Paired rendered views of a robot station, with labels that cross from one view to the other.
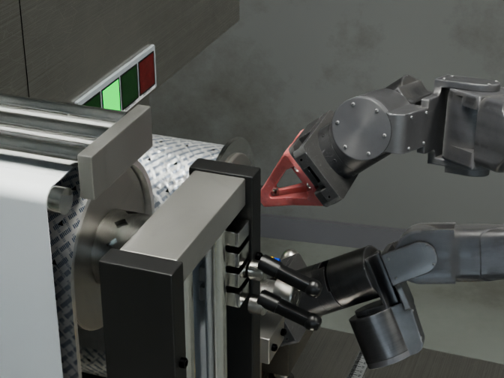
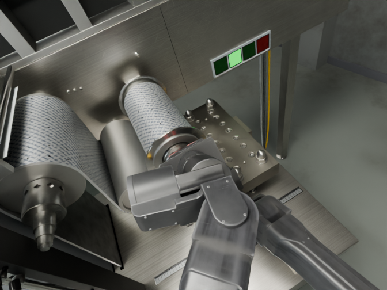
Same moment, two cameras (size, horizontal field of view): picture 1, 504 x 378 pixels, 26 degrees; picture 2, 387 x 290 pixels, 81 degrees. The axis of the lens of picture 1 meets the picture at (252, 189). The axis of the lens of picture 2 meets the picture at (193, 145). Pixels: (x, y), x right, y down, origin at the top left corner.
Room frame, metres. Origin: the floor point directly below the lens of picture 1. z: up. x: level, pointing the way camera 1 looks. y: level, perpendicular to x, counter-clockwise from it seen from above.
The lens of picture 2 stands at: (0.87, -0.28, 1.63)
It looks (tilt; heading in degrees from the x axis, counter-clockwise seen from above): 48 degrees down; 59
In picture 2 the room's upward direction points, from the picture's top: 21 degrees counter-clockwise
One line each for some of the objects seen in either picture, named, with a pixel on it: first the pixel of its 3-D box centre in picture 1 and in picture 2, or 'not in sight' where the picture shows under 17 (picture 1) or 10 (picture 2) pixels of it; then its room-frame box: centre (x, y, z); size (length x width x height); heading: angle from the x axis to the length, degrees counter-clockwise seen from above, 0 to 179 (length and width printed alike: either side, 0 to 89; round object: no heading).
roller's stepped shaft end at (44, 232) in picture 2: not in sight; (45, 232); (0.75, 0.03, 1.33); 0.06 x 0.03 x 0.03; 70
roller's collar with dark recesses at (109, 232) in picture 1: (142, 253); (44, 202); (0.77, 0.09, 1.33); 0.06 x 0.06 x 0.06; 70
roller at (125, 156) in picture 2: not in sight; (130, 161); (0.94, 0.18, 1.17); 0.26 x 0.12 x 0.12; 70
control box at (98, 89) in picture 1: (118, 94); (241, 54); (1.49, 0.19, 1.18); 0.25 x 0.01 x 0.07; 160
